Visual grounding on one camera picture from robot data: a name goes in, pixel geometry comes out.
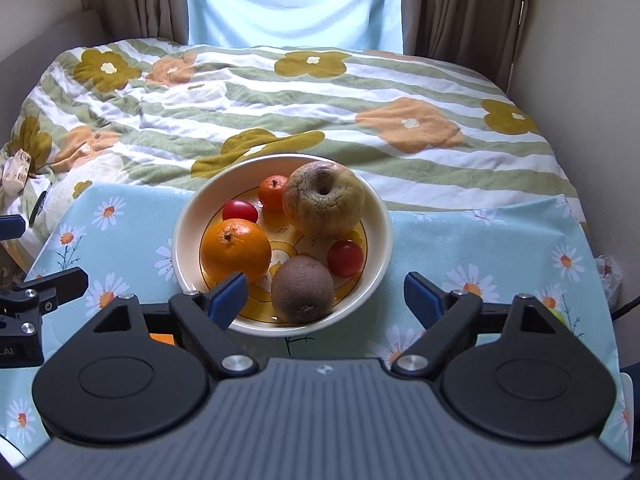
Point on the black oval device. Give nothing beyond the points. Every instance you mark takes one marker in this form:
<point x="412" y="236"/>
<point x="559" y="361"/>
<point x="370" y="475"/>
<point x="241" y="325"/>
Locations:
<point x="39" y="205"/>

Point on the clear plastic bag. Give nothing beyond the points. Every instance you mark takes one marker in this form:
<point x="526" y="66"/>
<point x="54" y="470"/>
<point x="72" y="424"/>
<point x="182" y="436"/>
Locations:
<point x="609" y="280"/>

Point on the cream ceramic bowl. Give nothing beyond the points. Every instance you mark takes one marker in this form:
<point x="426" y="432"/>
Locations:
<point x="370" y="240"/>

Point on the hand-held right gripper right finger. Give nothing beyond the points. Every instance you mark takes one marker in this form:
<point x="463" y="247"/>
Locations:
<point x="422" y="297"/>

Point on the brown curtain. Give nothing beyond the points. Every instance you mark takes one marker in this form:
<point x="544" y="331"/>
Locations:
<point x="135" y="0"/>
<point x="465" y="10"/>

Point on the striped floral blanket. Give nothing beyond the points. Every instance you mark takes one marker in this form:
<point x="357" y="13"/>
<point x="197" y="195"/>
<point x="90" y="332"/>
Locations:
<point x="300" y="105"/>

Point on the white plug adapter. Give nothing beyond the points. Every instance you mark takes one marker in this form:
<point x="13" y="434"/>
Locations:
<point x="16" y="172"/>

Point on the red cherry tomato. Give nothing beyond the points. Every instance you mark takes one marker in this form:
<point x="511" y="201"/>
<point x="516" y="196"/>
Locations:
<point x="346" y="258"/>
<point x="240" y="211"/>

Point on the light blue curtain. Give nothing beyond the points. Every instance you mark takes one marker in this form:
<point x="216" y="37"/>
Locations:
<point x="295" y="5"/>

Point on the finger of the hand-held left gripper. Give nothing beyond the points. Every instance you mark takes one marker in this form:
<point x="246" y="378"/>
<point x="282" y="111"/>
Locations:
<point x="12" y="227"/>
<point x="60" y="285"/>

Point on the tiny tangerine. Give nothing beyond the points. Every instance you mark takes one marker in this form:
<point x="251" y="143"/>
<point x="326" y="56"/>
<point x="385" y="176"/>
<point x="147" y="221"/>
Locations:
<point x="272" y="192"/>

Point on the light blue daisy tablecloth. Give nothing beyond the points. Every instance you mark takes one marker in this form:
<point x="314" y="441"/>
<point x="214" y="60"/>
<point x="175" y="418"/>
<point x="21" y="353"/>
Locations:
<point x="500" y="255"/>

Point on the wrinkled yellow-red apple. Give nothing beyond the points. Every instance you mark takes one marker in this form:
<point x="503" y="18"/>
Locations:
<point x="322" y="200"/>

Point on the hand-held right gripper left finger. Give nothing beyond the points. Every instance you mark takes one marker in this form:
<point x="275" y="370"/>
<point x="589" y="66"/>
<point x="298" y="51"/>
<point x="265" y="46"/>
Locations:
<point x="227" y="300"/>

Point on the large orange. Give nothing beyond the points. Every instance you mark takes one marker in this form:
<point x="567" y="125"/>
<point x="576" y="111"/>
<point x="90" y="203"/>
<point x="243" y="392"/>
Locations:
<point x="235" y="252"/>
<point x="162" y="340"/>

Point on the large green apple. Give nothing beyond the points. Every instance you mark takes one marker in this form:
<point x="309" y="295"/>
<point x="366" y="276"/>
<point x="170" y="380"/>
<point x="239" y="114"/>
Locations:
<point x="557" y="318"/>

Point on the brown kiwi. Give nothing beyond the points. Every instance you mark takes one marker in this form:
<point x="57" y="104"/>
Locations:
<point x="302" y="287"/>

